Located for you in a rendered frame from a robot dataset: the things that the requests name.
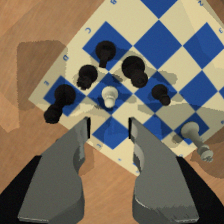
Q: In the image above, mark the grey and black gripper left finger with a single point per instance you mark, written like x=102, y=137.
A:
x=49, y=190

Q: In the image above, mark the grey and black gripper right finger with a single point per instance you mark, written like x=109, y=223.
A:
x=168, y=190

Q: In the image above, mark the blue and cream chessboard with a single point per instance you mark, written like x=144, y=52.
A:
x=181, y=43

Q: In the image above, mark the white pawn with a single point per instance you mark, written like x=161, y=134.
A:
x=109, y=94

